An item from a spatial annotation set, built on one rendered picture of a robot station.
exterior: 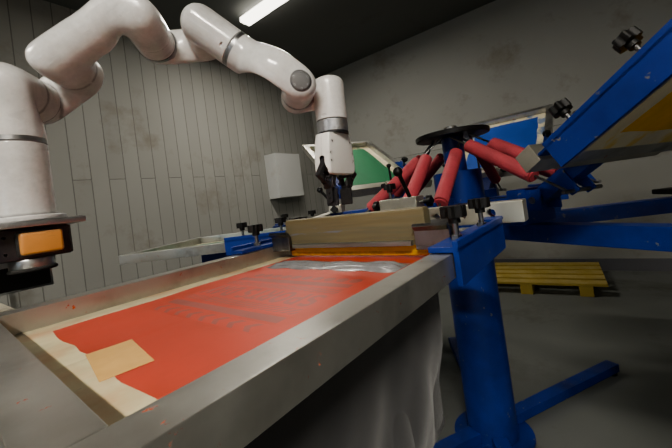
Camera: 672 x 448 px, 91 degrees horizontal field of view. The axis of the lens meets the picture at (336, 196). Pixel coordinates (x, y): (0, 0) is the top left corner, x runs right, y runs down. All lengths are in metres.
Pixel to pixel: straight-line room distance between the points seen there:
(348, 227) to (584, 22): 4.08
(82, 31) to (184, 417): 0.78
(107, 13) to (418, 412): 0.92
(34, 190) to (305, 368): 0.69
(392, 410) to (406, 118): 4.46
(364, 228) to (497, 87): 3.91
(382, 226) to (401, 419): 0.35
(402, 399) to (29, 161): 0.80
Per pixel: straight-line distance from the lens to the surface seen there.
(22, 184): 0.86
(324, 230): 0.82
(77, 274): 3.65
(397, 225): 0.71
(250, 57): 0.78
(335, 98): 0.79
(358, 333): 0.33
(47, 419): 0.29
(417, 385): 0.61
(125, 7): 0.85
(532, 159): 0.94
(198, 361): 0.39
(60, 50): 0.89
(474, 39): 4.76
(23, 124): 0.88
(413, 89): 4.87
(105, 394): 0.39
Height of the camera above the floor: 1.10
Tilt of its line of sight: 1 degrees up
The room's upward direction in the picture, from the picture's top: 8 degrees counter-clockwise
